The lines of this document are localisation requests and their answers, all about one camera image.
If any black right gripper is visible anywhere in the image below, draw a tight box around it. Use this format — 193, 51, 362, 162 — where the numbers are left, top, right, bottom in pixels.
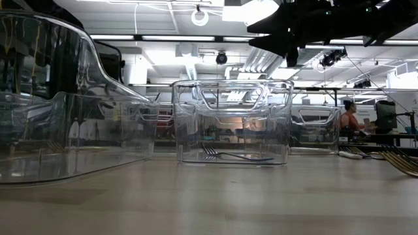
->
247, 0, 370, 68

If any clear plastic bin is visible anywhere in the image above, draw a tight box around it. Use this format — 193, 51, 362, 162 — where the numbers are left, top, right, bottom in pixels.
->
172, 79, 295, 165
107, 93, 174, 154
289, 104, 342, 155
0, 9, 160, 187

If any teal handled fork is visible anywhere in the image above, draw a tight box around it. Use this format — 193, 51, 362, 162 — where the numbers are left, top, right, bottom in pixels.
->
200, 142, 276, 163
379, 146, 418, 179

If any white handled silver fork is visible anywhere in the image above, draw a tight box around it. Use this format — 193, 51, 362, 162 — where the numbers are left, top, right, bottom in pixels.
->
338, 150, 364, 161

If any overhead light bar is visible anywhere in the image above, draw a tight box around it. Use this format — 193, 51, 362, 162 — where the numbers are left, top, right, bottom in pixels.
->
89, 34, 418, 46

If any person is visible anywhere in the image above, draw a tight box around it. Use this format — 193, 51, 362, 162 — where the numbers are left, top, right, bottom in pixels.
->
339, 100, 366, 131

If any black computer monitor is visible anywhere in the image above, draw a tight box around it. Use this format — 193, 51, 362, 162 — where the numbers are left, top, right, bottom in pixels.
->
374, 100, 398, 130

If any dark background desk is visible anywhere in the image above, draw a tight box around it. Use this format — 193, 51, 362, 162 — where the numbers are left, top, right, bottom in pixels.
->
339, 133, 418, 147

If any silver ventilation duct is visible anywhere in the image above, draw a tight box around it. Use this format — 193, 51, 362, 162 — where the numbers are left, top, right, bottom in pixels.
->
241, 45, 330, 78

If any black ceiling camera cluster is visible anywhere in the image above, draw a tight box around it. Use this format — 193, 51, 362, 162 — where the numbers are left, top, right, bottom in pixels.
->
319, 48, 348, 69

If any black hanging camera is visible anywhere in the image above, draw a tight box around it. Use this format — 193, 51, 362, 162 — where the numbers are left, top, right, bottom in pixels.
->
214, 50, 229, 66

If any black background rig frame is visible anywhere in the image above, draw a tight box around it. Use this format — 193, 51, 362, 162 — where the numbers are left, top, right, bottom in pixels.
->
293, 86, 418, 108

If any white ceiling ring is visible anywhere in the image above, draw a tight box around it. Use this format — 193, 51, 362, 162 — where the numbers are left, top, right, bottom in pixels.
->
190, 8, 210, 27

